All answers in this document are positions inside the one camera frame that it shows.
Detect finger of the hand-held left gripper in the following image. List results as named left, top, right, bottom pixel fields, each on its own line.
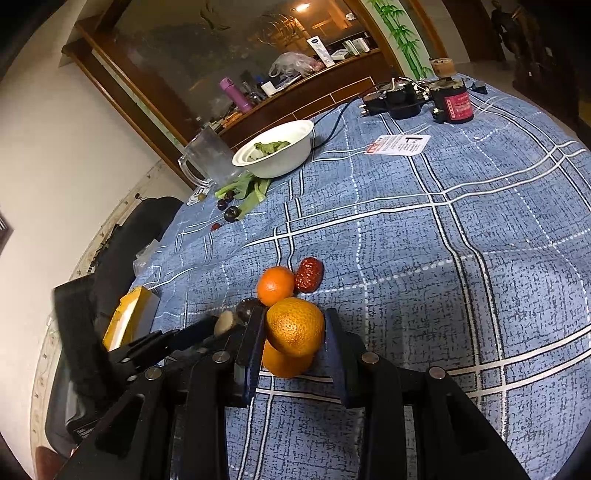
left=107, top=315, right=218, bottom=365
left=166, top=323, right=245, bottom=365

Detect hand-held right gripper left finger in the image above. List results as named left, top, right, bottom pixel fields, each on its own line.
left=58, top=309, right=269, bottom=480

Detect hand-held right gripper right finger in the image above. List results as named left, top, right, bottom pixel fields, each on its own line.
left=323, top=308, right=529, bottom=480

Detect smooth purple passion fruit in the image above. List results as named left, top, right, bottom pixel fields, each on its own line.
left=236, top=298, right=266, bottom=324

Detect rough pale orange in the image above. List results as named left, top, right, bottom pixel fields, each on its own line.
left=265, top=298, right=326, bottom=357

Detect small mandarin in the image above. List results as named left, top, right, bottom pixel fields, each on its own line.
left=257, top=266, right=296, bottom=308

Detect yellow and white box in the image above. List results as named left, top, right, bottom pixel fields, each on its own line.
left=102, top=286, right=160, bottom=352

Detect clear plastic wrap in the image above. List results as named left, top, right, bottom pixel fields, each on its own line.
left=134, top=240, right=160, bottom=278

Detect large red date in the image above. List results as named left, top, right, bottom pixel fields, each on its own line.
left=294, top=257, right=324, bottom=294

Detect black chair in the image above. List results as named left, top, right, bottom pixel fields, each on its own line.
left=88, top=196, right=185, bottom=324

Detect blue checked tablecloth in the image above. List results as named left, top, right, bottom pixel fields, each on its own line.
left=134, top=74, right=591, bottom=480

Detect bok choy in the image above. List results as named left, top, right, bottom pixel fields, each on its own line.
left=215, top=172, right=272, bottom=214

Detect clear plastic pitcher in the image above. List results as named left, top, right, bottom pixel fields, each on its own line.
left=178, top=127, right=241, bottom=189

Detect white bowl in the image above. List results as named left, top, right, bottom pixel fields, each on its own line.
left=232, top=120, right=315, bottom=179

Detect green leaves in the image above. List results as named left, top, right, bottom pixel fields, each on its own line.
left=253, top=141, right=291, bottom=158

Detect white paper tag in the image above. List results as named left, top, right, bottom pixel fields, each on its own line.
left=366, top=134, right=431, bottom=157

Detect purple bottle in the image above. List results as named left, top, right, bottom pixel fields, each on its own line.
left=219, top=78, right=254, bottom=113

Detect black power adapter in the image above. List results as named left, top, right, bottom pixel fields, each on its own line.
left=359, top=90, right=389, bottom=117

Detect black charger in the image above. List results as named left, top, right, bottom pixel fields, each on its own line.
left=385, top=83, right=423, bottom=120

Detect wooden cabinet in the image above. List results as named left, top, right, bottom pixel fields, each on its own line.
left=62, top=0, right=472, bottom=190

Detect black red-labelled canister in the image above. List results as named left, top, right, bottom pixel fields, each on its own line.
left=431, top=78, right=475, bottom=124

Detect crumpled plastic bag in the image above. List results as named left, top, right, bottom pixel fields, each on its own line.
left=269, top=52, right=321, bottom=78

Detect white tube box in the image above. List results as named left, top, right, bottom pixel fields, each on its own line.
left=307, top=36, right=335, bottom=68

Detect black cable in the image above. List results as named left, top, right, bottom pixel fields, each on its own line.
left=311, top=95, right=365, bottom=151

